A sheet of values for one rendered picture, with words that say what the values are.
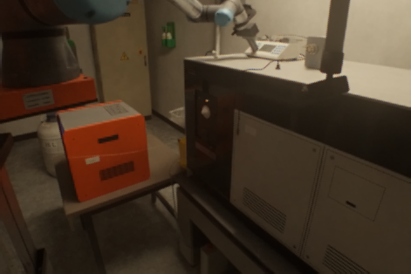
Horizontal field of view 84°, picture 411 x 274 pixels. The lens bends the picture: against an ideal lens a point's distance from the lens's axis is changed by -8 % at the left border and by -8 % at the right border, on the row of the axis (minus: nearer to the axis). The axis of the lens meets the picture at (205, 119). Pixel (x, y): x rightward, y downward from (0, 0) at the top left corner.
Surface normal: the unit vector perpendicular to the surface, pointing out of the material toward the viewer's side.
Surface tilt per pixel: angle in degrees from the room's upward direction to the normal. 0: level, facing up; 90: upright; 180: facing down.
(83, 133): 90
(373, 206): 90
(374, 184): 90
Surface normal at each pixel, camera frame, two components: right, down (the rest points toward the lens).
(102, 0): 0.86, 0.21
